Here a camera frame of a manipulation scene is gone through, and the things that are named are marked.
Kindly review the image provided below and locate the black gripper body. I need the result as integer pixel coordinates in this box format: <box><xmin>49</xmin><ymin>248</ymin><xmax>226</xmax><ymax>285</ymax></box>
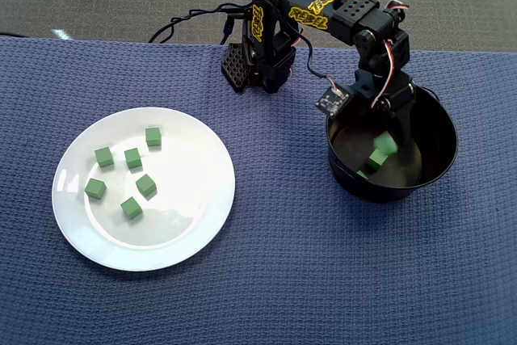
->
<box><xmin>354</xmin><ymin>69</ymin><xmax>416</xmax><ymax>119</ymax></box>

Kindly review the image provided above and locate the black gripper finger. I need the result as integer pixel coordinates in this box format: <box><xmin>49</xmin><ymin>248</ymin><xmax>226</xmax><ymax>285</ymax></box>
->
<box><xmin>379</xmin><ymin>110</ymin><xmax>397</xmax><ymax>140</ymax></box>
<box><xmin>394</xmin><ymin>104</ymin><xmax>414</xmax><ymax>153</ymax></box>

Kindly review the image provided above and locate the white round plate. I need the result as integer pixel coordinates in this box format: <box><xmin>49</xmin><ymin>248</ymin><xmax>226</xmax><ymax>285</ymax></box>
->
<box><xmin>51</xmin><ymin>107</ymin><xmax>237</xmax><ymax>272</ymax></box>

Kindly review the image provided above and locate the black metal bucket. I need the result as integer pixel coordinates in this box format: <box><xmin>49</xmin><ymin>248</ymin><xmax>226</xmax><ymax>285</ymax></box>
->
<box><xmin>325</xmin><ymin>77</ymin><xmax>460</xmax><ymax>204</ymax></box>

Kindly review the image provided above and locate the blue woven tablecloth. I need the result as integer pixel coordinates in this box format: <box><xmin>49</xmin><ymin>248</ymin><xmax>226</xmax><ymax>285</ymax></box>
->
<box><xmin>0</xmin><ymin>36</ymin><xmax>517</xmax><ymax>345</ymax></box>

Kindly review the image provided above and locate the small wrist camera board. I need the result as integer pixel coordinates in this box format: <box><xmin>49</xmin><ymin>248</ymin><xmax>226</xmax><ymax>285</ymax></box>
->
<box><xmin>314</xmin><ymin>85</ymin><xmax>351</xmax><ymax>116</ymax></box>

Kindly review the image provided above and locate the thin black camera cable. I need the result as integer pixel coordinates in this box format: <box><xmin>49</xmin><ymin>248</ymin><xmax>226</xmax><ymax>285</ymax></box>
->
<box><xmin>147</xmin><ymin>1</ymin><xmax>338</xmax><ymax>90</ymax></box>

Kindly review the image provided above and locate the black usb cable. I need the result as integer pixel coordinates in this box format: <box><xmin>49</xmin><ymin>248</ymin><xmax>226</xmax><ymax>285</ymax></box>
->
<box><xmin>220</xmin><ymin>13</ymin><xmax>237</xmax><ymax>46</ymax></box>

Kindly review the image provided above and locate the black power cable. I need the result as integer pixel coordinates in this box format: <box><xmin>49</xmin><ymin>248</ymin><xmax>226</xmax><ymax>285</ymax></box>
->
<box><xmin>147</xmin><ymin>3</ymin><xmax>250</xmax><ymax>45</ymax></box>

